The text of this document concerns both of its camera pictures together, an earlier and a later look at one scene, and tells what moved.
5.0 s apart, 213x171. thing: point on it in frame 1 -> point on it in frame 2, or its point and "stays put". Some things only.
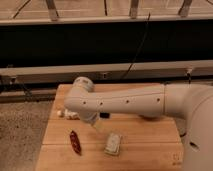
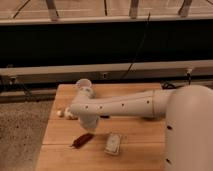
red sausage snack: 75,143 -> 81,140
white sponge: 113,144 stays put
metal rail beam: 159,70 stays put
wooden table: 147,144 stays put
